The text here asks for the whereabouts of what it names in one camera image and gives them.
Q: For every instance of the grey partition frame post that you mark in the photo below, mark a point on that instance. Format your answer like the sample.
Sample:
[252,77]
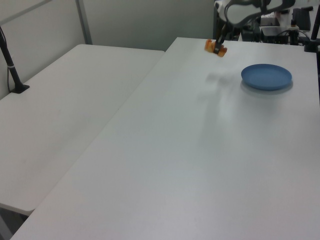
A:
[84,22]

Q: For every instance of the black cylinder with yellow knob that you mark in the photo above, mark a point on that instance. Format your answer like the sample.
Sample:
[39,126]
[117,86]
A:
[294,35]

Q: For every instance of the orange toy bread loaf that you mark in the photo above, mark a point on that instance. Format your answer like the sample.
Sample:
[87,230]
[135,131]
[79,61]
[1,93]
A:
[215,47]

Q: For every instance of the black upright case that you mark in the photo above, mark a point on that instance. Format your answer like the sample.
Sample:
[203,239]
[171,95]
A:
[301,18]

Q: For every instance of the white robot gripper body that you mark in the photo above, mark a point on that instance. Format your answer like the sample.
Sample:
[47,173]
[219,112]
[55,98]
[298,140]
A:
[241,12]

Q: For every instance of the blue round plate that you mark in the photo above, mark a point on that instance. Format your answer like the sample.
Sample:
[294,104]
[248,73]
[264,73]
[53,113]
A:
[266,77]

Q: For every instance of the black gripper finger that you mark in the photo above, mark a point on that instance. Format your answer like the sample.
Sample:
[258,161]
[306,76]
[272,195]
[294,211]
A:
[222,37]
[230,30]

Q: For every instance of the black clamped stand pole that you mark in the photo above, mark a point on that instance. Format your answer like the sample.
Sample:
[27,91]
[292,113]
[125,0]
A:
[313,37]

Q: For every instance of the black electronics box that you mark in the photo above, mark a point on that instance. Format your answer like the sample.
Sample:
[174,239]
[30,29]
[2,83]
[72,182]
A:
[276,35]

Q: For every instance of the black computer mouse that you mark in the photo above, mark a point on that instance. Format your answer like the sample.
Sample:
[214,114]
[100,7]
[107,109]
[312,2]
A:
[307,8]

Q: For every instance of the black camera stand pole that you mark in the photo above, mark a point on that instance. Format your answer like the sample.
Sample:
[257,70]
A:
[11,70]

